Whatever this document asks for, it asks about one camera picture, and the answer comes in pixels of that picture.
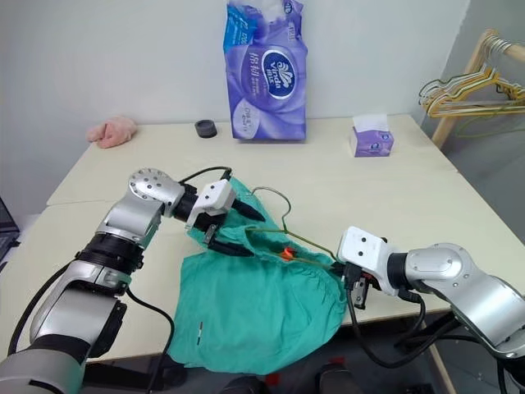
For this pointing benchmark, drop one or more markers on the green shorts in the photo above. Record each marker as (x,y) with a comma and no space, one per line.
(254,308)

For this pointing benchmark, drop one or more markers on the small purple tissue box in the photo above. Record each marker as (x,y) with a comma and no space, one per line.
(371,143)

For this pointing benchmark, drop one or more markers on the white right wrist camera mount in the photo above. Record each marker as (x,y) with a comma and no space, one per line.
(363,248)

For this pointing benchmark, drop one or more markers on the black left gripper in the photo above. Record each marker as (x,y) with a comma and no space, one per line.
(211,223)

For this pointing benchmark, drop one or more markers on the large purple tissue pack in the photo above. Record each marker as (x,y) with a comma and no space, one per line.
(266,82)

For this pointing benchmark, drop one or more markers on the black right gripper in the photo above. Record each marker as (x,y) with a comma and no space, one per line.
(371,283)

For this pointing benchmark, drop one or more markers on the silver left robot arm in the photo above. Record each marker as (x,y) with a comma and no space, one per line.
(123,217)

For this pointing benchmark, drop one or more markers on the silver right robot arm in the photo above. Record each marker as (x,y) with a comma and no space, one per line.
(471,287)

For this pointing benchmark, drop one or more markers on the hangers on wooden rack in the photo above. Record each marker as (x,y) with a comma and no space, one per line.
(445,127)

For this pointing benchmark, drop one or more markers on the pink cloth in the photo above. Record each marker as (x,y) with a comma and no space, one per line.
(112,131)

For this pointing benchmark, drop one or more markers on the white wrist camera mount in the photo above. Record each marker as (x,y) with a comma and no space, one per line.
(215,195)
(363,248)

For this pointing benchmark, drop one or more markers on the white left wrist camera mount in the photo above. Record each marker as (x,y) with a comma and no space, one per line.
(215,195)

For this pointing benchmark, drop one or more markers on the dark rounded shape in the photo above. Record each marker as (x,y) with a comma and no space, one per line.
(338,379)

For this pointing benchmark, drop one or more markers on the grey laptop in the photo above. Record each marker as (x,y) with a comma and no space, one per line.
(6,230)

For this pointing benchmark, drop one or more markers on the orange clip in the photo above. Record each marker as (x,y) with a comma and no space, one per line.
(288,253)

